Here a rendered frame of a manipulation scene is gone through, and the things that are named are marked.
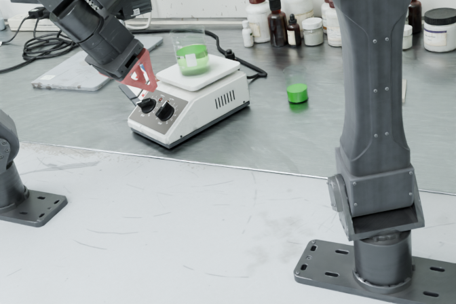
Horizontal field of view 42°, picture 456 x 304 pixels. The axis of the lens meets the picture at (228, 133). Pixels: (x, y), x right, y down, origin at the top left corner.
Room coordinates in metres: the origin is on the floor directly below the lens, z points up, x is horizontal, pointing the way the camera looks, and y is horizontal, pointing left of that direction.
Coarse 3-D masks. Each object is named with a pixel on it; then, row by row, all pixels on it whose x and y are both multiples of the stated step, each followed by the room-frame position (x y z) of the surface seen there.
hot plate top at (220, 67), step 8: (216, 56) 1.07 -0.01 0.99; (176, 64) 1.07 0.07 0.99; (216, 64) 1.03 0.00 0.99; (224, 64) 1.02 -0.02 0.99; (232, 64) 1.01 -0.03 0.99; (160, 72) 1.04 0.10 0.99; (168, 72) 1.04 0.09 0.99; (176, 72) 1.03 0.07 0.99; (216, 72) 0.99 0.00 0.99; (224, 72) 0.99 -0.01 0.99; (160, 80) 1.02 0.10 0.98; (168, 80) 1.00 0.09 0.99; (176, 80) 0.99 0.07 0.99; (184, 80) 0.98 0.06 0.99; (192, 80) 0.98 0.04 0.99; (200, 80) 0.97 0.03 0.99; (208, 80) 0.97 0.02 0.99; (184, 88) 0.96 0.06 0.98; (192, 88) 0.95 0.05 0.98
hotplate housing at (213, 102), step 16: (224, 80) 0.99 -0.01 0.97; (240, 80) 1.00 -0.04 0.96; (144, 96) 1.02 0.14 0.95; (176, 96) 0.97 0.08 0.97; (192, 96) 0.95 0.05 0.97; (208, 96) 0.95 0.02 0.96; (224, 96) 0.97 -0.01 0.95; (240, 96) 1.00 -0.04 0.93; (192, 112) 0.93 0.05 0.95; (208, 112) 0.95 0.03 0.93; (224, 112) 0.97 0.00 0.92; (144, 128) 0.95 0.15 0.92; (176, 128) 0.91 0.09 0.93; (192, 128) 0.93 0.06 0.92; (160, 144) 0.92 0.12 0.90; (176, 144) 0.91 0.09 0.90
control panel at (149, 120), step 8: (152, 96) 1.01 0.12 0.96; (160, 96) 0.99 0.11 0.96; (168, 96) 0.98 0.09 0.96; (160, 104) 0.97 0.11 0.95; (176, 104) 0.95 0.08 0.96; (184, 104) 0.94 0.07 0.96; (136, 112) 1.00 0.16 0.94; (152, 112) 0.97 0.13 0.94; (176, 112) 0.93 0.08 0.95; (136, 120) 0.98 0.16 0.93; (144, 120) 0.96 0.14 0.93; (152, 120) 0.95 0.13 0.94; (160, 120) 0.94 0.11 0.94; (168, 120) 0.93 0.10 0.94; (152, 128) 0.93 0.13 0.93; (160, 128) 0.92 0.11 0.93; (168, 128) 0.91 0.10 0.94
